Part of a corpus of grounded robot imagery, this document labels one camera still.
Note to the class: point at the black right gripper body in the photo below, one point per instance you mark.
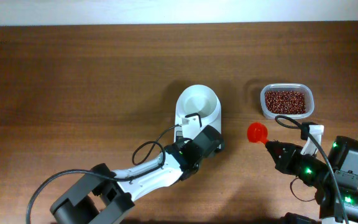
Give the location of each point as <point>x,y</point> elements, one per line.
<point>302,165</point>

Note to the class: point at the orange measuring scoop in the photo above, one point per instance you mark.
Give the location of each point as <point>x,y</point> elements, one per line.
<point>257,132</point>

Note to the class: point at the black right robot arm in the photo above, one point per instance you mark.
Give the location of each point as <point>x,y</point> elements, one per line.
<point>336,183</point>

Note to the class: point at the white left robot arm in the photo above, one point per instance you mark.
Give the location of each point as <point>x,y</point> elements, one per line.
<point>107,196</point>

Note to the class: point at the white digital kitchen scale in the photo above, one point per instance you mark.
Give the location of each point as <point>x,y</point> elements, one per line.
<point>186,133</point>

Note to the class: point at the white round bowl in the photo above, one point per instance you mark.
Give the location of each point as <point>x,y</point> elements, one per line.
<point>199,99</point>

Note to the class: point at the red adzuki beans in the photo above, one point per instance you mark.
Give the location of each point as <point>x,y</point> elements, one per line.
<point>285,102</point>

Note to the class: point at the clear plastic bean container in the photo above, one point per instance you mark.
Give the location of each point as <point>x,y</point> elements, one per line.
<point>309,100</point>

